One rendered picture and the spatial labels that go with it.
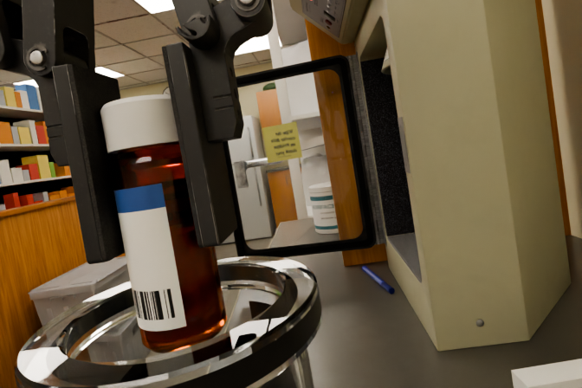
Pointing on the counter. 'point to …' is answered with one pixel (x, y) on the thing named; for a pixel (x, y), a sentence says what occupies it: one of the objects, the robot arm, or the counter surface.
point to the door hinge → (368, 148)
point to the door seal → (354, 155)
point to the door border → (352, 158)
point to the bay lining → (387, 148)
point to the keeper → (404, 145)
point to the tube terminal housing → (471, 142)
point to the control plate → (312, 8)
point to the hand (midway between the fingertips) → (153, 158)
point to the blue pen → (378, 280)
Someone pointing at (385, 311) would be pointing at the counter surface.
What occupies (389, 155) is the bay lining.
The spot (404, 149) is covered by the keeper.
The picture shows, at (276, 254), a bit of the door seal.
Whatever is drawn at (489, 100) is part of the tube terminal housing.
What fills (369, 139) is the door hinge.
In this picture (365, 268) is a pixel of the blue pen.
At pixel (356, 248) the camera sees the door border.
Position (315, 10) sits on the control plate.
